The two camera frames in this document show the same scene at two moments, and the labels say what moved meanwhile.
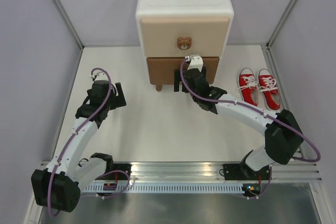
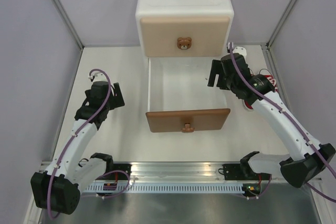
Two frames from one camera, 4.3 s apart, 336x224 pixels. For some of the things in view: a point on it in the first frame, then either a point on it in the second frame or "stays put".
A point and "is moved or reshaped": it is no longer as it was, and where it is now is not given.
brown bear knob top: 184,43 stays put
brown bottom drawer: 160,70 is moved or reshaped
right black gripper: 176,82 -> 217,68
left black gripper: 118,100 stays put
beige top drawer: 180,36 stays put
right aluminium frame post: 275,74 stays put
